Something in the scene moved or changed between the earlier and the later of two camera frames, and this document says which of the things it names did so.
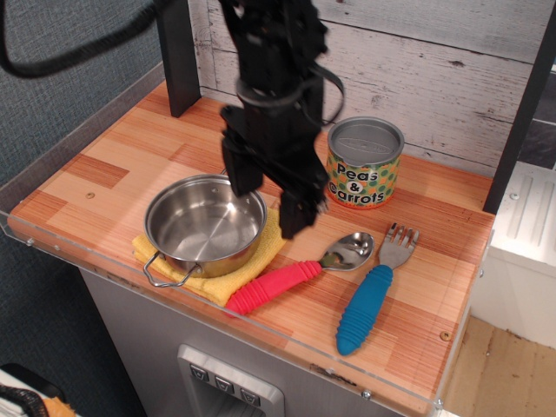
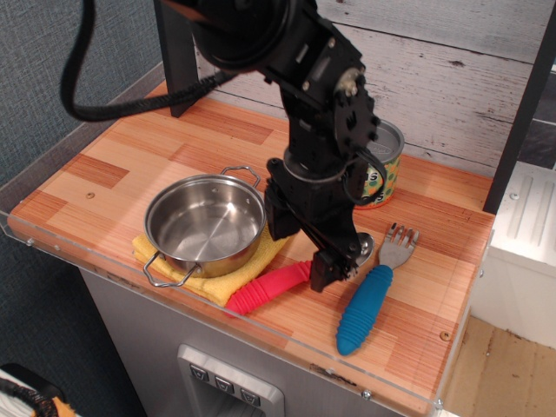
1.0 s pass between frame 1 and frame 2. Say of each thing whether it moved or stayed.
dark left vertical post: stayed
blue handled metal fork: stayed
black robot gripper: moved
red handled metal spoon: stayed
